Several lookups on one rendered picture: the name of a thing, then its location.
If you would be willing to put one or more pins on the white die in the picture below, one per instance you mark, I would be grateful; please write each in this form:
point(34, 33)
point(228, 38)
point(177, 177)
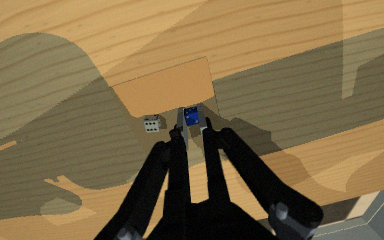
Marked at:
point(152, 123)

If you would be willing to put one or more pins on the blue die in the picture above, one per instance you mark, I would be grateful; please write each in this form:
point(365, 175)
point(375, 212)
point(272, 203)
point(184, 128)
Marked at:
point(191, 116)

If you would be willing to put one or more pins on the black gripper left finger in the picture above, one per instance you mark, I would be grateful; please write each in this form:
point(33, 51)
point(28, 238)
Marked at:
point(133, 217)

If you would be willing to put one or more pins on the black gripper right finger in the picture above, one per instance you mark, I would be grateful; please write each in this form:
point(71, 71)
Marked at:
point(292, 215)

